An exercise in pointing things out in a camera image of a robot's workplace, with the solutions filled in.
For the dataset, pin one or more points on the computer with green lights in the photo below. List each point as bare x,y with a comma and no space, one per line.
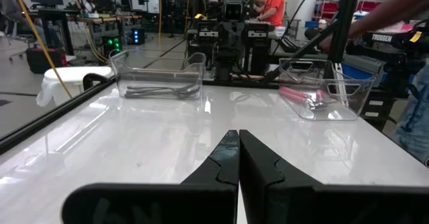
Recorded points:
112,44

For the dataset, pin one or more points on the person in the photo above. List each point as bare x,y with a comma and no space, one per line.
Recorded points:
273,6
385,12
89,4
15,12

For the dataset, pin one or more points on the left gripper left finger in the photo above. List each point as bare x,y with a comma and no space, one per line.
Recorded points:
218,177

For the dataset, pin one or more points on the red storage bin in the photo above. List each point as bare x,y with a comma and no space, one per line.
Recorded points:
325,9
368,5

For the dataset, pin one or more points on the red and black bag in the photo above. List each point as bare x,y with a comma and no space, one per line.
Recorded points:
43,59

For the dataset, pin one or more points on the blue storage bin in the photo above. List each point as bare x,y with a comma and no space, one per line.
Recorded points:
358,72

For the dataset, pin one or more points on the clear plastic bin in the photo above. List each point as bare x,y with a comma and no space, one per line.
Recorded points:
134,66
348,96

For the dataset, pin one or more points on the white board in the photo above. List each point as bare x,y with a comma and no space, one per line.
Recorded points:
147,1

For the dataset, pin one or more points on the neighbouring black robot arm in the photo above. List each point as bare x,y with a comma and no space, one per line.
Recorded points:
382,46

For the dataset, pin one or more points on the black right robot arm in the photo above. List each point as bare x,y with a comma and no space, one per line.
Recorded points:
223,69

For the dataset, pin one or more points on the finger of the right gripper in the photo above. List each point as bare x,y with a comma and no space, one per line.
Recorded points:
239,38
225,38

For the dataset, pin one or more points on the computer with blue lights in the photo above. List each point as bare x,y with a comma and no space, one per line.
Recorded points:
137,36

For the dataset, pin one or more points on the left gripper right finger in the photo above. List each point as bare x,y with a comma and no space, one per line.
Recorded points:
268,180

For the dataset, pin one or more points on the black drawer cabinet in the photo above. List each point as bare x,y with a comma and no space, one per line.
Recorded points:
377,106

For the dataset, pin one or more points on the wooden table board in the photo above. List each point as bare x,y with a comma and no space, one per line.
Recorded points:
248,77

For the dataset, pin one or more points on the white lidded trash can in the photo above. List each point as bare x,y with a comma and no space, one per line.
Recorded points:
73,76

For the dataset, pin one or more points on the black table frame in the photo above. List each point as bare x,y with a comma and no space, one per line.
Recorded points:
50,116

